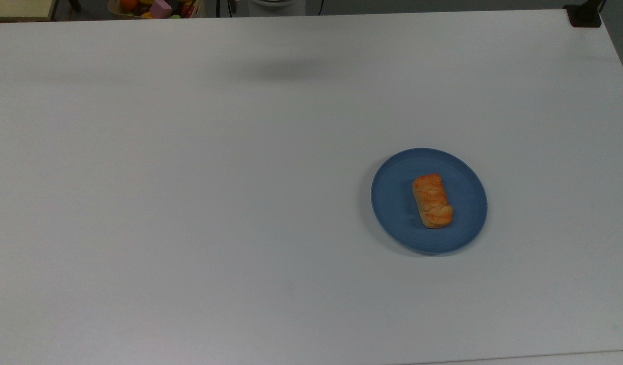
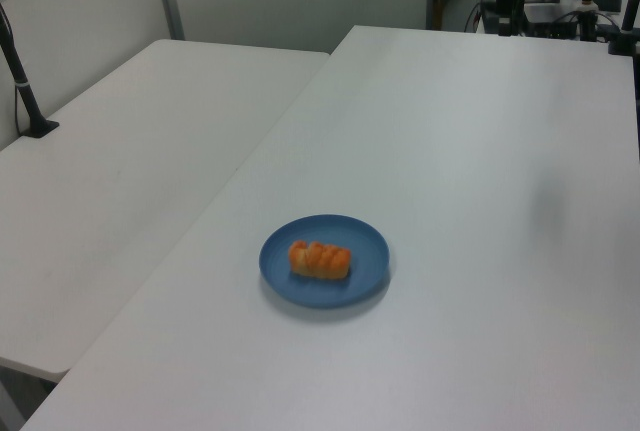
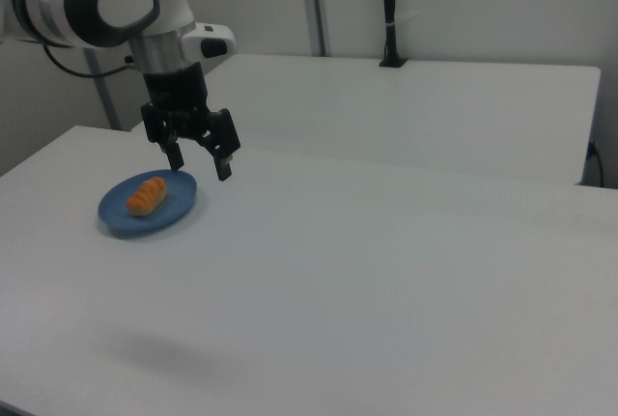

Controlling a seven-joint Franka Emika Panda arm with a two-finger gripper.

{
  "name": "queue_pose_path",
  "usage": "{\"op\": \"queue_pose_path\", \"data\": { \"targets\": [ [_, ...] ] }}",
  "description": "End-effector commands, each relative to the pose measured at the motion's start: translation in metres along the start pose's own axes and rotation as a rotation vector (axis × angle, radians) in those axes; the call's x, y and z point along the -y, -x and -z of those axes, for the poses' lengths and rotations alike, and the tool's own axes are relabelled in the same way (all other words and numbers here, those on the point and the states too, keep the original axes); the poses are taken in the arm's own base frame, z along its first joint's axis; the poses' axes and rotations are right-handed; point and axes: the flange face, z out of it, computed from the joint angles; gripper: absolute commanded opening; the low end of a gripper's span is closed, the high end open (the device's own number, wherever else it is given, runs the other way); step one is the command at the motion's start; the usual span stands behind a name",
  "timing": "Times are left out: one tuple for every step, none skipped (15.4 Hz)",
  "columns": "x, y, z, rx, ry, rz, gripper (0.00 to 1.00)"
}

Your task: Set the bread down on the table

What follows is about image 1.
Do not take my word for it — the orange braided bread roll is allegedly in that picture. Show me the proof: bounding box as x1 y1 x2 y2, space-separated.
412 173 454 229

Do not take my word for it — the round blue plate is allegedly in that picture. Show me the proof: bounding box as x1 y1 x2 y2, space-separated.
370 148 488 255

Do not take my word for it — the light wooden desk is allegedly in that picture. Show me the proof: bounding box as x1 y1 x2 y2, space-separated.
0 0 58 22

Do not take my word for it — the black table clamp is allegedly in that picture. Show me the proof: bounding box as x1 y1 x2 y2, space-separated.
564 0 603 28

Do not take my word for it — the basket of toy items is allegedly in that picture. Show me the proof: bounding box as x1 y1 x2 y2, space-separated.
108 0 205 20

